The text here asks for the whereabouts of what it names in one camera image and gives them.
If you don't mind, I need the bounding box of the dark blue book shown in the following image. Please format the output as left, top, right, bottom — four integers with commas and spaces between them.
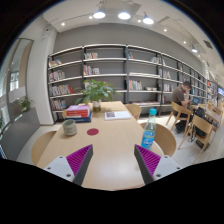
64, 113, 93, 124

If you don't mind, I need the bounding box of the white book with patterned cover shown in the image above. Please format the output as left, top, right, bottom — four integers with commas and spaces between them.
104, 110, 132, 121

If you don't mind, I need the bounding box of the pink book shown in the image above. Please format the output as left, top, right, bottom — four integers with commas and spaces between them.
65, 104, 91, 113

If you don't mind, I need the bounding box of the group of slatted wooden chairs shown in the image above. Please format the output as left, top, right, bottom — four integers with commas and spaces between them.
165, 99, 224, 158

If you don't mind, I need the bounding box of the flat round red coaster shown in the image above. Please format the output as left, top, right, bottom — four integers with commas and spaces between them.
86, 127, 100, 136

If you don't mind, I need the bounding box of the clear bottle with teal cap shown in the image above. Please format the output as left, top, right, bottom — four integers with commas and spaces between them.
141, 107, 158, 150

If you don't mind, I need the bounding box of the group of ceiling lights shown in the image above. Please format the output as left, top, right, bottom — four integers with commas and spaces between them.
59, 9, 201, 54

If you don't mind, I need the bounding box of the green ceramic mug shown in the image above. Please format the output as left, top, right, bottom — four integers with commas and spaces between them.
62, 118, 78, 137

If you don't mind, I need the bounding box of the grey bookshelf unit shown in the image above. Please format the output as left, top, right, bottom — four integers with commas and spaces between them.
47, 43, 209, 123

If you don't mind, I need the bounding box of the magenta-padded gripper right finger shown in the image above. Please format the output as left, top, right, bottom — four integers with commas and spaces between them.
133, 144, 183, 185

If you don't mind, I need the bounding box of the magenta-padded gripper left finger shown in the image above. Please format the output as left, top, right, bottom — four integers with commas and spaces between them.
43, 144, 94, 187

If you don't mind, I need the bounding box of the small leafy windowsill plant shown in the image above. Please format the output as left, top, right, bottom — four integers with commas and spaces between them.
18, 96, 34, 114

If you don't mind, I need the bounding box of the green potted plant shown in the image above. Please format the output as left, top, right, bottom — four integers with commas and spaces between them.
73, 79, 118, 113

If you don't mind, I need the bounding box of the person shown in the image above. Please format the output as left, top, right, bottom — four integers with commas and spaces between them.
171, 80, 194, 133

